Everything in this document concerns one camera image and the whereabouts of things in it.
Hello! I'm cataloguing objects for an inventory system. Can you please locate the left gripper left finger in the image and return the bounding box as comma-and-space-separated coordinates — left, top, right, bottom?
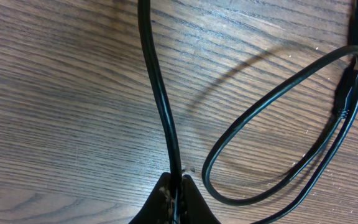
129, 172, 172, 224

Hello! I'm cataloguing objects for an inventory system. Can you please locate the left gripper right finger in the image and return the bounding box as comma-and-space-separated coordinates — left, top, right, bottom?
180, 175, 220, 224

